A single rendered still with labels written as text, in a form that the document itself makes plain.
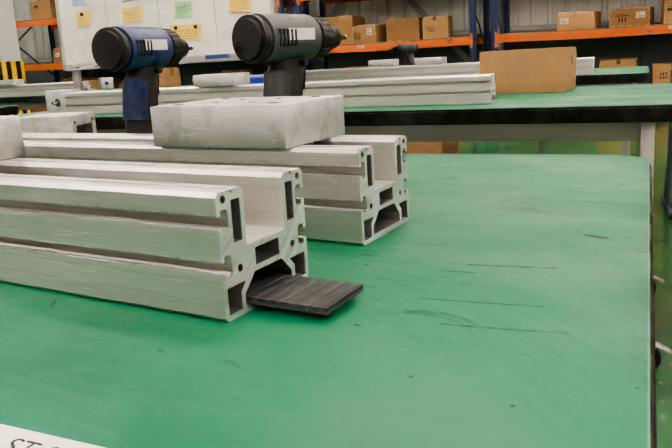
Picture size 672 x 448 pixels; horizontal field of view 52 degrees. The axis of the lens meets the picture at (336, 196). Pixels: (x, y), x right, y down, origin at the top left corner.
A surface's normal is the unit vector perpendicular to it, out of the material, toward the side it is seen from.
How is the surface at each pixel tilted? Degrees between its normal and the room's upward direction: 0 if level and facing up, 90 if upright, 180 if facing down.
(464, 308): 0
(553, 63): 88
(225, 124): 90
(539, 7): 90
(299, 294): 0
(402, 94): 90
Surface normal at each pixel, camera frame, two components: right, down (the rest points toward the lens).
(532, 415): -0.06, -0.98
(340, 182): -0.49, 0.20
